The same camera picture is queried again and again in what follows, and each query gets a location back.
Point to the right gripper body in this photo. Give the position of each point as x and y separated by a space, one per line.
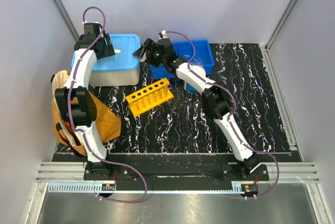
153 57

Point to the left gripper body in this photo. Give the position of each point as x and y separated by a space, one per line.
106 47

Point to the light blue plastic lid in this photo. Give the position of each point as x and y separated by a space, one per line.
123 61

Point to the white plastic bin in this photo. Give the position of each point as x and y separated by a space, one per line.
115 78

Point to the yellow test tube rack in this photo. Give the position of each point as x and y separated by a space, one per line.
149 97

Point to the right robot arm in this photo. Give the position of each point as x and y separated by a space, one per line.
219 104

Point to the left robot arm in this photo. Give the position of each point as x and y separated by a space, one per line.
74 101

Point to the blue compartment tray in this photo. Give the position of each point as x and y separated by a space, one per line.
203 57

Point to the wrapped tissue paper roll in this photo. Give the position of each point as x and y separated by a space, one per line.
198 69

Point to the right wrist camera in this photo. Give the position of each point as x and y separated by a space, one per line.
163 35

